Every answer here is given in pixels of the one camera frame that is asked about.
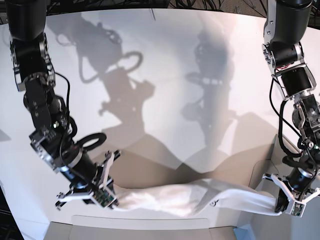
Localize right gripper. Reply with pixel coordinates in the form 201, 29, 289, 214
55, 150, 122, 209

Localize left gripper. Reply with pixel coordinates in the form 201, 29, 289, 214
262, 173, 320, 213

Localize white t-shirt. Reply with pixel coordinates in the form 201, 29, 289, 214
114, 178, 278, 217

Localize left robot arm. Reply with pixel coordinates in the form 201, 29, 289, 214
262, 0, 320, 217

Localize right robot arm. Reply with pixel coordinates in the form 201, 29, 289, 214
4, 0, 121, 209

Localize beige chair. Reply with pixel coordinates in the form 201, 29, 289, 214
43, 132, 320, 240

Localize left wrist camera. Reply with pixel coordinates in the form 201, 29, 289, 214
288, 200, 306, 218

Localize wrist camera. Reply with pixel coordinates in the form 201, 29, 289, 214
93, 187, 118, 209
288, 200, 306, 218

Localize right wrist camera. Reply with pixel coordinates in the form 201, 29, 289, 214
93, 187, 118, 209

